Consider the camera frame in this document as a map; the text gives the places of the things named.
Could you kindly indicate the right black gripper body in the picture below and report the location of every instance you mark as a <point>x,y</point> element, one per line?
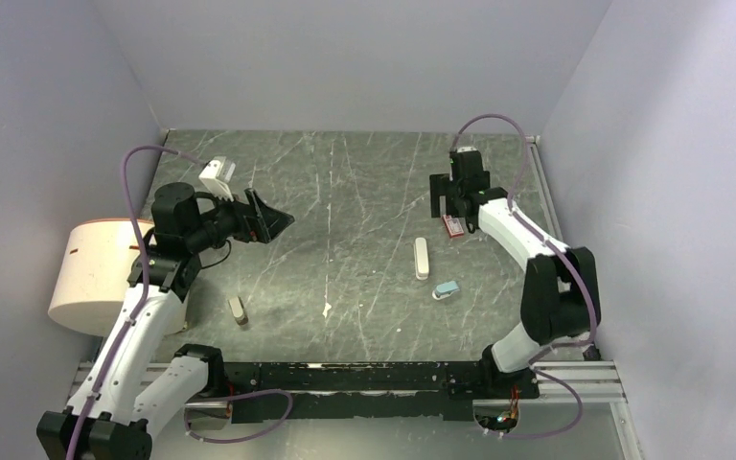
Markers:
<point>452,192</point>

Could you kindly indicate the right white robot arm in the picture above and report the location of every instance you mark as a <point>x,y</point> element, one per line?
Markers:
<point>559,306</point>

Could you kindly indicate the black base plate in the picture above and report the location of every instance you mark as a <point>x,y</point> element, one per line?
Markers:
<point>273,403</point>

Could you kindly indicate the white cylindrical container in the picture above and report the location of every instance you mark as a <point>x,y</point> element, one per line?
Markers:
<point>92,281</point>

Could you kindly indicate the small blue stapler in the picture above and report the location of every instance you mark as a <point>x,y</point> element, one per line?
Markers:
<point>445,290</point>

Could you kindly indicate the aluminium frame rail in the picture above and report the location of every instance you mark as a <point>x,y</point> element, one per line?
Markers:
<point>593,381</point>

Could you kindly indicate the red staple box sleeve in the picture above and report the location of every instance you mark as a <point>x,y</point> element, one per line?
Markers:
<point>453,226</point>

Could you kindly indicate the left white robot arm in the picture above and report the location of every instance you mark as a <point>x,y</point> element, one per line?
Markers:
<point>111,416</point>

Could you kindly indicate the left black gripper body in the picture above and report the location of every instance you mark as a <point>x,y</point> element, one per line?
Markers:
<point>223,220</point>

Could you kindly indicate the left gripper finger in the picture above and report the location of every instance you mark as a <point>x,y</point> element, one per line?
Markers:
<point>259,211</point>
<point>264,232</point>

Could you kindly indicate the long white stapler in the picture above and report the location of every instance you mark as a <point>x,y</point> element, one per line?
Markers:
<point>421,259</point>

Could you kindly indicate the small beige stapler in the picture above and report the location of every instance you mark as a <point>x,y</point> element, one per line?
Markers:
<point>238,311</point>

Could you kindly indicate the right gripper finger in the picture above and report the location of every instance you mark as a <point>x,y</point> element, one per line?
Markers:
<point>471,223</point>
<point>437,207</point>

